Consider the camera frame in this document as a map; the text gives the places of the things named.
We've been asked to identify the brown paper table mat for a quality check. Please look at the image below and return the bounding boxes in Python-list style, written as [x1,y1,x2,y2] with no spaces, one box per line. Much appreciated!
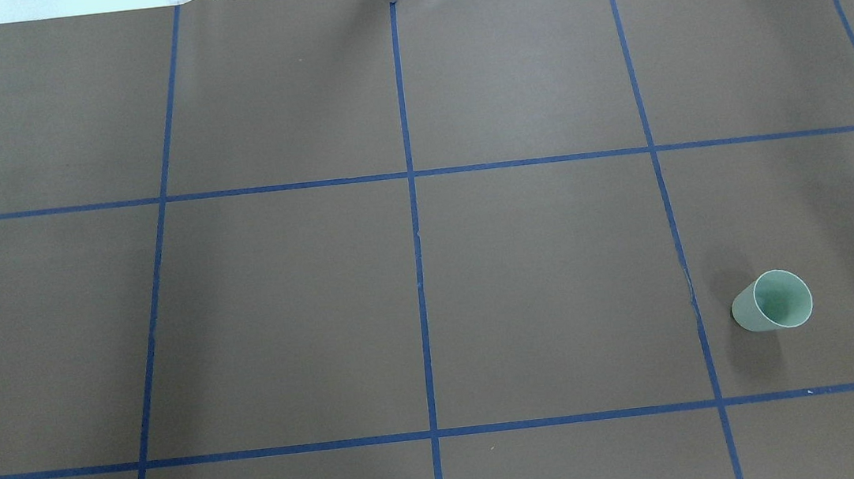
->
[0,0,854,479]

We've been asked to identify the green cup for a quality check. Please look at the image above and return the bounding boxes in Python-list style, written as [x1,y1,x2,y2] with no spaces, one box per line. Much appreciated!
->
[729,270,813,332]

